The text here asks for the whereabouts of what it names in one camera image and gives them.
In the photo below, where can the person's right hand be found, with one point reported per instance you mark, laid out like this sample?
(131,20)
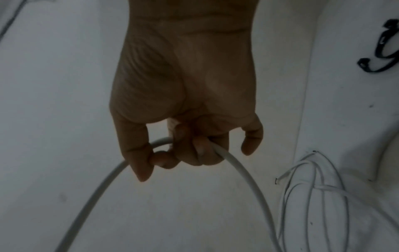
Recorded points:
(184,81)

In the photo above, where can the person's right forearm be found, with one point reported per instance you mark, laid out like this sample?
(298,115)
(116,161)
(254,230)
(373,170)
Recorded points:
(193,11)

